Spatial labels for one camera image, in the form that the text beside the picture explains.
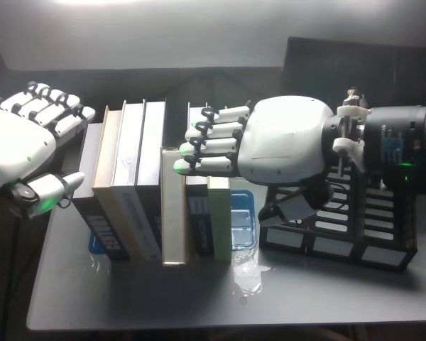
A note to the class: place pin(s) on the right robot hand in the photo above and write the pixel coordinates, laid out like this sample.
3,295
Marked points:
284,142

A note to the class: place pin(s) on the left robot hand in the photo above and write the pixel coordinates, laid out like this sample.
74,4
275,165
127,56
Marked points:
14,142

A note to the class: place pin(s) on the cream book gold line drawing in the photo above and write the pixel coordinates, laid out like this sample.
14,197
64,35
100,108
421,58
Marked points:
174,220

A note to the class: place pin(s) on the blue plastic bookend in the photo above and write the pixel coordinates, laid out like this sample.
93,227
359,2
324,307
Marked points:
243,220

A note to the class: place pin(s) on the beige book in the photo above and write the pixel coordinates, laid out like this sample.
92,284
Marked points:
106,152

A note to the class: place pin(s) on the pale green book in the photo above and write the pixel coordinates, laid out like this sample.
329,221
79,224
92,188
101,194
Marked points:
220,220

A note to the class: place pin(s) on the black backdrop panel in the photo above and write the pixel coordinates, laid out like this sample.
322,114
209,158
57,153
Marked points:
358,67

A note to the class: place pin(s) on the dark book with grey label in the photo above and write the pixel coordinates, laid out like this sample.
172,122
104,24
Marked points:
199,220

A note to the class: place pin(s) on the large black book white letters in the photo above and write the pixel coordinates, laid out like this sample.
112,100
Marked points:
103,231

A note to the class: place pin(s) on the plain black book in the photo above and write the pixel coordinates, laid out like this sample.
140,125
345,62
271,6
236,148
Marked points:
152,142

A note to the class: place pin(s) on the clear plastic wrap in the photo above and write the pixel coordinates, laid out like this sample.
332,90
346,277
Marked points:
248,280

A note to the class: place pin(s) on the black mesh file basket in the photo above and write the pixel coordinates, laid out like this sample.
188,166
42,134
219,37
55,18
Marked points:
410,227

